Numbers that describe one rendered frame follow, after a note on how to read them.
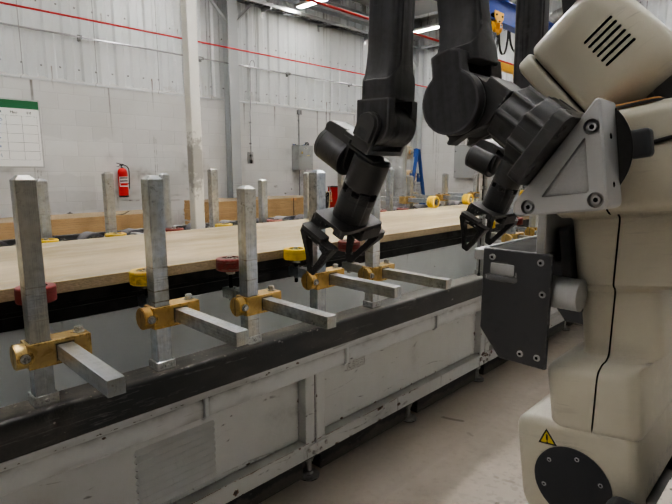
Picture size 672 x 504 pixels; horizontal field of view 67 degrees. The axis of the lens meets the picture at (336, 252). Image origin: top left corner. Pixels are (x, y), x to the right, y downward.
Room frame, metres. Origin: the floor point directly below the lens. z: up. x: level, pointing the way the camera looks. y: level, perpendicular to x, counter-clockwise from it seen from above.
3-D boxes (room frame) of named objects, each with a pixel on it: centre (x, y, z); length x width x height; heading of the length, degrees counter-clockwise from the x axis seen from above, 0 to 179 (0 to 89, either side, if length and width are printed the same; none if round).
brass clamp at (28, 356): (0.96, 0.57, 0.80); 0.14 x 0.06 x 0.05; 135
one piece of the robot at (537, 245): (0.78, -0.35, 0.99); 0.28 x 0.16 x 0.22; 135
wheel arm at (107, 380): (0.94, 0.52, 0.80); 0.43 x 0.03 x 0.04; 45
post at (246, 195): (1.30, 0.23, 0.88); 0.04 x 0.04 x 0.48; 45
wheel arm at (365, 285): (1.47, -0.01, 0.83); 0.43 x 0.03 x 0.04; 45
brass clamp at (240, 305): (1.32, 0.21, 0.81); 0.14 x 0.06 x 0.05; 135
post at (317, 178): (1.48, 0.05, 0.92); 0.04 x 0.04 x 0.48; 45
